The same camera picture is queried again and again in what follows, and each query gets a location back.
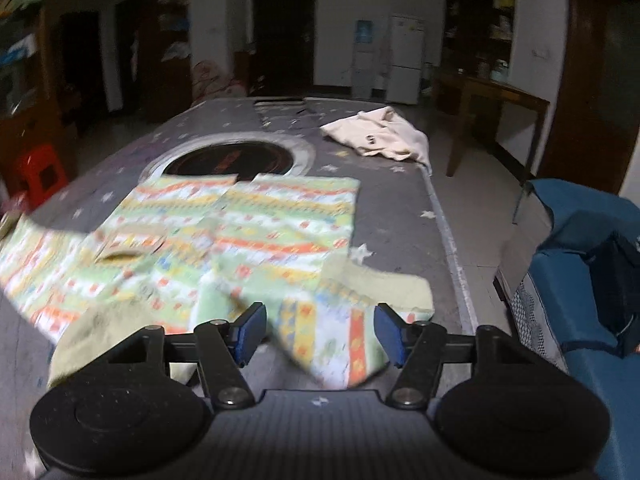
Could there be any blue sofa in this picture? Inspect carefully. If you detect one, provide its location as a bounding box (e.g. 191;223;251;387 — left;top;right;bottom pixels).
495;178;640;480

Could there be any dark wooden door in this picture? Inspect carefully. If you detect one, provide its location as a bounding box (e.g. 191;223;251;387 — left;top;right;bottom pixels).
251;0;318;88

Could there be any red plastic stool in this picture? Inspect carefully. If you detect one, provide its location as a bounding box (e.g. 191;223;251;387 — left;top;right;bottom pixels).
12;143;70;207

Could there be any cream garment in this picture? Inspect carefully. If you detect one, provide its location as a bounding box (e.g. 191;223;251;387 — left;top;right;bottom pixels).
320;107;433;176

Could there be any white water dispenser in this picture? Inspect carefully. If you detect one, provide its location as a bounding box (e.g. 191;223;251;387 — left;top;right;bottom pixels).
350;20;379;101

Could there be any colourful patterned pyjama garment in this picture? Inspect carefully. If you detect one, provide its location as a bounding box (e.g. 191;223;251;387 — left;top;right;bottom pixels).
0;172;436;391

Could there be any dark wooden wardrobe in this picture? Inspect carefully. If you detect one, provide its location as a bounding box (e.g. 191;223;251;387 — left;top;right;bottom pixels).
540;0;640;196

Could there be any round black table hob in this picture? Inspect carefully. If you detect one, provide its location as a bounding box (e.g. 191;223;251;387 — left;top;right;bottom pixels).
140;130;316;182

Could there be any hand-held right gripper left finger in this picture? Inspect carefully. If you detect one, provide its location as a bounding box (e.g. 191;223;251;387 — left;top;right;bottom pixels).
60;302;268;409

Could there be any brown wooden table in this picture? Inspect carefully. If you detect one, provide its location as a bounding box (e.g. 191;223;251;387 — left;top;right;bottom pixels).
434;70;551;178

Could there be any pink play tent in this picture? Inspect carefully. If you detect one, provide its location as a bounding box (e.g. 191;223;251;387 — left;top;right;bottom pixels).
192;60;248;107

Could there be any open wooden shelf unit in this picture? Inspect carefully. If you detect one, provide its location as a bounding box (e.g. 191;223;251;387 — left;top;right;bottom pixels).
140;0;193;122

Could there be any white refrigerator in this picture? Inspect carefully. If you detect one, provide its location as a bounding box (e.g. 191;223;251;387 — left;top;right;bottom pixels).
385;14;426;106

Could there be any glass-door wooden cabinet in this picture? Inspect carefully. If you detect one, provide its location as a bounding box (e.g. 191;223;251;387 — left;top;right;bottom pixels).
0;0;65;181

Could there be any wooden wall cabinet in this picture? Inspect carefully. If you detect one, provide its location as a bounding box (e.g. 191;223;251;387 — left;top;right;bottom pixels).
442;0;517;81

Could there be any grey star-print tablecloth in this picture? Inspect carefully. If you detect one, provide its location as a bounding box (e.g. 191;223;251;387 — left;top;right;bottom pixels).
0;96;476;480

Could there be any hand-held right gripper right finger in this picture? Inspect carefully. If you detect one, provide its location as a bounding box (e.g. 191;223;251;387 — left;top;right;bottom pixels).
374;303;571;409

